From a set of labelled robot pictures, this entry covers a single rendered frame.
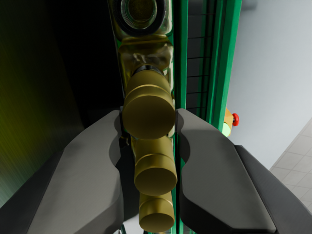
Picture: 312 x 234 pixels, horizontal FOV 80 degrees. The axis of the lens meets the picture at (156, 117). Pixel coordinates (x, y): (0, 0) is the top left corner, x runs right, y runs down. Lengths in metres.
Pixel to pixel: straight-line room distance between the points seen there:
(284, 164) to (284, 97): 1.59
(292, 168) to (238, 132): 1.68
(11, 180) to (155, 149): 0.13
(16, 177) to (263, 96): 0.62
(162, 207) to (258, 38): 0.50
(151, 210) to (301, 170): 2.29
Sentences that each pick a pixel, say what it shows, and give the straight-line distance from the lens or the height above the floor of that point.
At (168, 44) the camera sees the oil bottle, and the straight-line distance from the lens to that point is 0.19.
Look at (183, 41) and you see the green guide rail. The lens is 0.30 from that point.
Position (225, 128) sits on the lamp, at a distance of 0.54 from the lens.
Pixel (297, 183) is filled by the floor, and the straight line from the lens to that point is 2.58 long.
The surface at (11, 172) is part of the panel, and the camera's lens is 0.21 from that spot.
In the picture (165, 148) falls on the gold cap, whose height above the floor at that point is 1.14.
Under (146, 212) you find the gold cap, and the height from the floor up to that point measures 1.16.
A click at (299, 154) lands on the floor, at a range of 2.25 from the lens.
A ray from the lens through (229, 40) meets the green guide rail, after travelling 0.33.
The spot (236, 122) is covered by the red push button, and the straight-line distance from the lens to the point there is 0.60.
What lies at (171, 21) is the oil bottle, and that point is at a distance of 0.18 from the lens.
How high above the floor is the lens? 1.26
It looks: 59 degrees down
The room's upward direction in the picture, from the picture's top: 175 degrees clockwise
